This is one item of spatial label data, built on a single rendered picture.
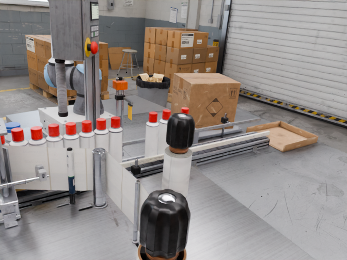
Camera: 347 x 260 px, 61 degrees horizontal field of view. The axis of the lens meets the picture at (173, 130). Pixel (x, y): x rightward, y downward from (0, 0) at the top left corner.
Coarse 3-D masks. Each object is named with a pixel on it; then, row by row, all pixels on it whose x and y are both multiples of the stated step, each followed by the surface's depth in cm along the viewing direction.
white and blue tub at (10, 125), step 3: (6, 123) 137; (9, 123) 137; (12, 123) 138; (15, 123) 138; (18, 123) 138; (6, 126) 134; (9, 126) 134; (12, 126) 135; (15, 126) 135; (18, 126) 136; (9, 129) 134; (9, 132) 134; (6, 135) 135; (9, 135) 135; (6, 138) 136; (9, 138) 136
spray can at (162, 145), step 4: (164, 112) 115; (168, 112) 115; (164, 116) 116; (168, 116) 116; (160, 120) 117; (164, 120) 116; (160, 124) 117; (164, 124) 116; (160, 128) 117; (164, 128) 116; (160, 132) 118; (164, 132) 117; (160, 136) 118; (164, 136) 118; (160, 140) 119; (164, 140) 118; (160, 144) 120; (164, 144) 119; (160, 148) 120; (164, 148) 120; (160, 152) 121
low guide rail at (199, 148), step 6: (264, 132) 150; (234, 138) 139; (240, 138) 141; (246, 138) 143; (252, 138) 146; (204, 144) 130; (210, 144) 131; (216, 144) 133; (222, 144) 135; (192, 150) 126; (198, 150) 128; (150, 156) 115; (156, 156) 116; (162, 156) 118; (126, 162) 109; (132, 162) 110; (138, 162) 112; (144, 162) 114
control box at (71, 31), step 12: (60, 0) 84; (72, 0) 84; (84, 0) 85; (96, 0) 96; (60, 12) 85; (72, 12) 85; (84, 12) 86; (60, 24) 86; (72, 24) 86; (84, 24) 87; (96, 24) 99; (60, 36) 87; (72, 36) 87; (84, 36) 88; (60, 48) 89; (72, 48) 89; (84, 48) 89
